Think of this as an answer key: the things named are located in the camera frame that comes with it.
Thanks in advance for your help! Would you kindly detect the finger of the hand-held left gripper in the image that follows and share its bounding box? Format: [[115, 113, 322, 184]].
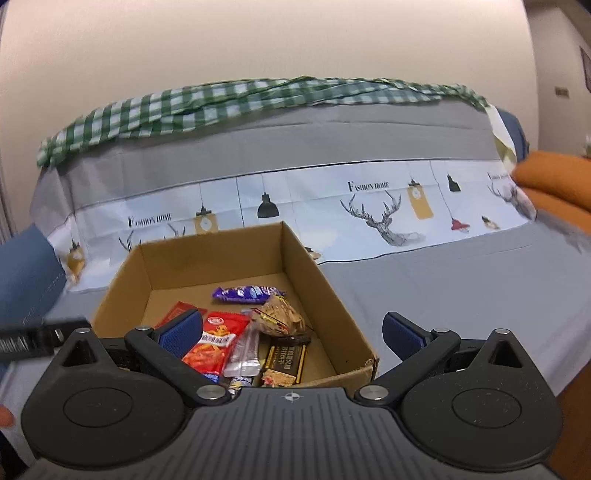
[[0, 318, 92, 364]]

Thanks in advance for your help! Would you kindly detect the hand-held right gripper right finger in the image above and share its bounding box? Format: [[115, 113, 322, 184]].
[[352, 311, 528, 409]]

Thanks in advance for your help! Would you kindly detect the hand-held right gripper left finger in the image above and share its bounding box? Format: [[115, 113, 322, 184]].
[[57, 308, 232, 409]]

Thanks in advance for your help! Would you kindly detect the red orange-print snack packet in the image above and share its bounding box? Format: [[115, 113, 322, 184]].
[[181, 311, 251, 385]]

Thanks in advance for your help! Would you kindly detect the silver clear snack packet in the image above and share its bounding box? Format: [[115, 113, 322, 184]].
[[223, 318, 265, 380]]

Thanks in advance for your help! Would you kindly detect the purple snack packet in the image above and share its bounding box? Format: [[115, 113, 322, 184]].
[[211, 284, 288, 305]]

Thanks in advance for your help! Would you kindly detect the brown cardboard box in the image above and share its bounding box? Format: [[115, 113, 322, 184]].
[[90, 220, 380, 394]]

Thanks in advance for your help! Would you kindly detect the golden clear-wrapped snack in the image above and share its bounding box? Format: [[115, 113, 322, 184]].
[[250, 294, 308, 339]]

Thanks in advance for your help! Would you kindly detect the black chocolate bar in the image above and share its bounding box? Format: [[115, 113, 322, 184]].
[[259, 335, 313, 387]]

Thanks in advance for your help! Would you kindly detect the grey printed bed sheet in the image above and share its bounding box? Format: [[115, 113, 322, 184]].
[[0, 98, 591, 403]]

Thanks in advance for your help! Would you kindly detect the blue zippered cushion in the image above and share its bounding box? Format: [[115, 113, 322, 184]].
[[0, 223, 66, 325]]

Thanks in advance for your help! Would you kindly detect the orange cushion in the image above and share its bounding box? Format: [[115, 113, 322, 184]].
[[510, 149, 591, 223]]

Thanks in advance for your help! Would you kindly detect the blue pillow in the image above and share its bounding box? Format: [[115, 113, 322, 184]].
[[495, 107, 528, 161]]

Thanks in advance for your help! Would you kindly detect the green checked cloth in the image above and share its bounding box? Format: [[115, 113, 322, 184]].
[[35, 76, 491, 169]]

